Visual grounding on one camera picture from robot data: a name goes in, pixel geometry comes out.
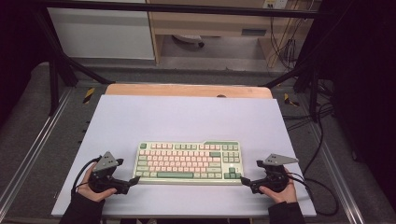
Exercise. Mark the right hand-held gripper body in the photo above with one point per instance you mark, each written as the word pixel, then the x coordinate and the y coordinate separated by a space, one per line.
pixel 275 179

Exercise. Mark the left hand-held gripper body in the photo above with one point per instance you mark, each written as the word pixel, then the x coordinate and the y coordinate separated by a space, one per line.
pixel 106 163

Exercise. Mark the green and pink keyboard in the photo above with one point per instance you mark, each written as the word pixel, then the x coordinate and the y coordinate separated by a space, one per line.
pixel 186 163

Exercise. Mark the person's right hand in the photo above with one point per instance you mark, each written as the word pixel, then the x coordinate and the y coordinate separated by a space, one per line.
pixel 285 196

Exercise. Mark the person's left hand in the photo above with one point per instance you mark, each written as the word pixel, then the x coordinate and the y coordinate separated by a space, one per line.
pixel 90 195

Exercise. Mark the yellow and black tape strip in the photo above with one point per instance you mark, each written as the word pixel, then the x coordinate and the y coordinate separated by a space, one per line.
pixel 289 100
pixel 88 95

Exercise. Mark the white board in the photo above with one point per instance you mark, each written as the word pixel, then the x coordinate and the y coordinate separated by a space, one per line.
pixel 186 121

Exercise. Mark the wooden table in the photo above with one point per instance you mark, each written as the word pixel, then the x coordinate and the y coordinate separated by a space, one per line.
pixel 186 90

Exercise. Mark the white cabinet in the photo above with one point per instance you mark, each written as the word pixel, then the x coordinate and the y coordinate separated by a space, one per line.
pixel 99 34

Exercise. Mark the grey rectangular panel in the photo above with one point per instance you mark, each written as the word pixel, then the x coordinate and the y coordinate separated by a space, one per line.
pixel 253 32

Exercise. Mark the black curtain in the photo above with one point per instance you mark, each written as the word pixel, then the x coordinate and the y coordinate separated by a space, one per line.
pixel 15 46
pixel 367 77

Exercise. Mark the office chair base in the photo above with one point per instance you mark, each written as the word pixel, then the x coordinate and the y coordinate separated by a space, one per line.
pixel 188 39

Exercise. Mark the light wooden desk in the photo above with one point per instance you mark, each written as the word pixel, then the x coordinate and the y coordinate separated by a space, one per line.
pixel 202 23

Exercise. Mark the aluminium rail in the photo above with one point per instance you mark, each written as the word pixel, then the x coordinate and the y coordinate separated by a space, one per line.
pixel 336 174
pixel 34 149

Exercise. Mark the white wall socket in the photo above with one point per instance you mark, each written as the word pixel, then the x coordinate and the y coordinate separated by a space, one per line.
pixel 275 3

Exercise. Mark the black metal frame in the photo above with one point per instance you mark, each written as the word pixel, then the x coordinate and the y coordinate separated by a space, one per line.
pixel 186 8

